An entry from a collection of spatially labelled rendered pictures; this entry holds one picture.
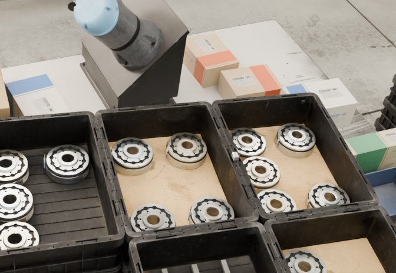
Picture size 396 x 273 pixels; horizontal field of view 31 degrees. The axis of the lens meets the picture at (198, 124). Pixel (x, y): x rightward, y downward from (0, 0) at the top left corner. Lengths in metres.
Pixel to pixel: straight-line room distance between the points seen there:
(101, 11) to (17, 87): 0.35
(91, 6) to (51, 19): 1.80
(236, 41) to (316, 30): 1.48
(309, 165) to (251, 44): 0.71
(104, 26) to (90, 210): 0.49
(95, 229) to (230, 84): 0.72
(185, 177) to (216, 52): 0.61
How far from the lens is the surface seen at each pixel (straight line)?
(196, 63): 2.25
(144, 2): 2.13
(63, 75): 2.25
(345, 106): 2.19
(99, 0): 1.90
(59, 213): 1.69
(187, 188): 1.76
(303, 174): 1.87
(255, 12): 3.94
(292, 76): 2.38
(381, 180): 2.09
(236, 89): 2.15
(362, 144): 2.03
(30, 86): 2.07
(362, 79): 3.68
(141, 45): 1.97
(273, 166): 1.82
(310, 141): 1.92
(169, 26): 2.03
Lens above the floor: 2.12
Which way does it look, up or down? 42 degrees down
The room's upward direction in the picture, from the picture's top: 11 degrees clockwise
